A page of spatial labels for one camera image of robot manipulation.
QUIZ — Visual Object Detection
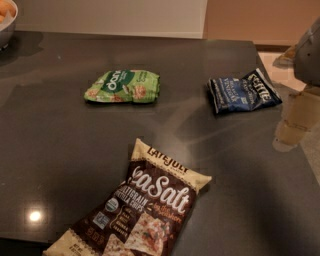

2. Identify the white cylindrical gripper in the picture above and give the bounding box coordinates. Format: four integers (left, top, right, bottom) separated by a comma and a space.
273, 85, 320, 152

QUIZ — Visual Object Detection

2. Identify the green rice chip bag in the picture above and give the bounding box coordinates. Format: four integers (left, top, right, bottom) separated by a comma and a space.
84, 70, 160, 103

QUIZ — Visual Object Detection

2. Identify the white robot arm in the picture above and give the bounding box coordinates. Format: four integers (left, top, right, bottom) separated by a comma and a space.
273, 18, 320, 152

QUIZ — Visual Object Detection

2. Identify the blue kettle chip bag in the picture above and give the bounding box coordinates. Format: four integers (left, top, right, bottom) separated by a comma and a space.
207, 68, 282, 114

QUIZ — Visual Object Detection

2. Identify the brown tortilla chip bag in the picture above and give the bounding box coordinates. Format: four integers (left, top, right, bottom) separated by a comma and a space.
43, 139, 211, 256

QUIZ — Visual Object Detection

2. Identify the metal bowl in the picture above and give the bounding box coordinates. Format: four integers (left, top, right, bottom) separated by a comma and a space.
0, 0, 18, 49

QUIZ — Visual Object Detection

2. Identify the orange fruit in bowl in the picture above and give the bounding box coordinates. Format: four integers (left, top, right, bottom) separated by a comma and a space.
0, 0, 16, 22

